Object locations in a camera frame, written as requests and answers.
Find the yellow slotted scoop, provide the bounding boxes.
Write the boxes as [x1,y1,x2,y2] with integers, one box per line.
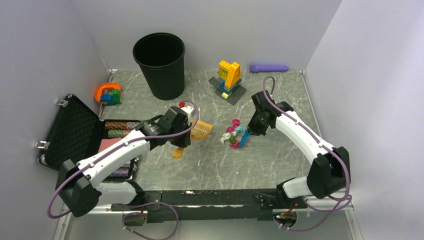
[172,120,213,159]

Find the blue hand brush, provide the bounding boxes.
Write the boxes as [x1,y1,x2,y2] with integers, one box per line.
[238,129,253,148]

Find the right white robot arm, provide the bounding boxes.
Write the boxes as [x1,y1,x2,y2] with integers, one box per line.
[247,91,351,208]

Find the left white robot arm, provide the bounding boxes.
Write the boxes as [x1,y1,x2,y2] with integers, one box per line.
[53,101,199,217]

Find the light blue paper scrap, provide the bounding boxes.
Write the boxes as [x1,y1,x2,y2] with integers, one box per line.
[234,125,247,134]

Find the large magenta paper scrap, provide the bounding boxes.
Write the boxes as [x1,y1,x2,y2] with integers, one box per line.
[225,118,241,133]

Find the small green paper scrap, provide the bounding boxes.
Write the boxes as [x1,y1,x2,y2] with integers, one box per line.
[229,135,237,144]

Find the white twisted paper scrap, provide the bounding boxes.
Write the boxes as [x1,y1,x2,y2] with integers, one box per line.
[220,132,234,145]

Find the purple cylinder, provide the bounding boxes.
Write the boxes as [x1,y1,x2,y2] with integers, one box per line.
[249,63,290,73]

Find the yellow toy brick tower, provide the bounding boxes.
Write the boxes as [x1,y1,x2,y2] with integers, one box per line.
[208,60,247,105]

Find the black plastic bucket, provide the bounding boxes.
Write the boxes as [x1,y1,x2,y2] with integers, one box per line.
[132,32,186,101]

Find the pink playing cards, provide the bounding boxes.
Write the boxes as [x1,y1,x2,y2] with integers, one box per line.
[98,138,122,153]

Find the black poker chip case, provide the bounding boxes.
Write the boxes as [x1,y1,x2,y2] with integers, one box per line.
[35,94,140,171]

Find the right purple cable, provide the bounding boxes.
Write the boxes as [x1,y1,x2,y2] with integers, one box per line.
[261,76,353,233]

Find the orange ring toy blocks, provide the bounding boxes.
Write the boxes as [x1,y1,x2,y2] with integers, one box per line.
[94,82,123,107]

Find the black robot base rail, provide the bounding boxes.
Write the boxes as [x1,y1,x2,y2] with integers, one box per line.
[110,188,291,223]

